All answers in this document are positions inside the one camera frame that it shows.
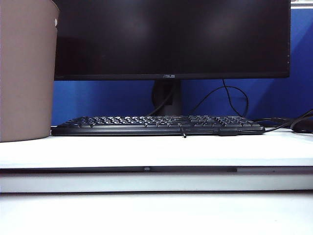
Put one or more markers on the brown trash bin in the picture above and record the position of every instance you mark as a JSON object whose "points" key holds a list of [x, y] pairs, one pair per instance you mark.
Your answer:
{"points": [[24, 73]]}

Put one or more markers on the black monitor stand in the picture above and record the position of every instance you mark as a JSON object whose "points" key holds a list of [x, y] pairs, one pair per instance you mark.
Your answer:
{"points": [[171, 98]]}

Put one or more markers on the small black jack plug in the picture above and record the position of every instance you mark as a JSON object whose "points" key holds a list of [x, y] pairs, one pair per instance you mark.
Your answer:
{"points": [[184, 134]]}

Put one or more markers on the black computer keyboard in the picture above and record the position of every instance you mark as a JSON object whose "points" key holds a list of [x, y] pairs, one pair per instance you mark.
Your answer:
{"points": [[97, 123]]}

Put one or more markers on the black computer mouse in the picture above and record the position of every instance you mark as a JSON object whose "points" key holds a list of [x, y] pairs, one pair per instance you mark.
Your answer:
{"points": [[303, 128]]}

